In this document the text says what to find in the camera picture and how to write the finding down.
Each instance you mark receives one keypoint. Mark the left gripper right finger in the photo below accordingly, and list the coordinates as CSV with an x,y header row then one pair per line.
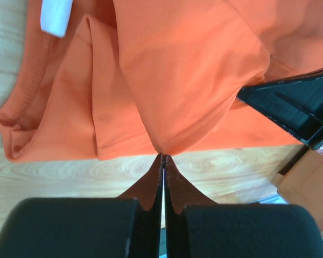
x,y
196,226

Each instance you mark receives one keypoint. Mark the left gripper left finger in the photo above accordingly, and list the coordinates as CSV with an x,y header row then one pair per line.
x,y
125,226

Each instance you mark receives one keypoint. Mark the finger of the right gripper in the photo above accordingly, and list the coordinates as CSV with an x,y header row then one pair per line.
x,y
295,104

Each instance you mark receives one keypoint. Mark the orange t shirt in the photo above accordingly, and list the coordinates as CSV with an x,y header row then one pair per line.
x,y
143,77

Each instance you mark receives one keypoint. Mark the orange plastic basket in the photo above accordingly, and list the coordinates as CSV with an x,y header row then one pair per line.
x,y
302,185

